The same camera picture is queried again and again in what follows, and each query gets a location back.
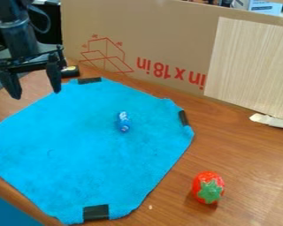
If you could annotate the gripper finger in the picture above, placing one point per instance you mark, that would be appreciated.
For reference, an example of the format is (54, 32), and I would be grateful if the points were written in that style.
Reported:
(10, 84)
(54, 75)

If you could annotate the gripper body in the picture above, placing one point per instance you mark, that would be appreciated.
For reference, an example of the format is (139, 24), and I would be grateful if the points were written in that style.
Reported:
(27, 60)

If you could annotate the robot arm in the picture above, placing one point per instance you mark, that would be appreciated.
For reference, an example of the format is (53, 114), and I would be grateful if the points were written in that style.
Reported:
(14, 32)

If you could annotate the blue toy figure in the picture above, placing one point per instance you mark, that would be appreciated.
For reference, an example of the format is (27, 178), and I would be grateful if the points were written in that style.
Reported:
(124, 122)

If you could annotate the blue cloth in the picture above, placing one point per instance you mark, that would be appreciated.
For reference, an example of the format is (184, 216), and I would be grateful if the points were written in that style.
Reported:
(88, 153)

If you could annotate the cardboard box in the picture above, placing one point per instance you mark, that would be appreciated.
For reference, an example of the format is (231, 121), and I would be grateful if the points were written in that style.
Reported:
(147, 38)

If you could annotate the red toy strawberry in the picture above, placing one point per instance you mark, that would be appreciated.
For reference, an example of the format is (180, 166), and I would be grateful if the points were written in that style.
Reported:
(208, 187)

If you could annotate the white board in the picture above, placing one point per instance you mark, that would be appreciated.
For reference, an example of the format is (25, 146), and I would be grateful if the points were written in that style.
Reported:
(252, 66)

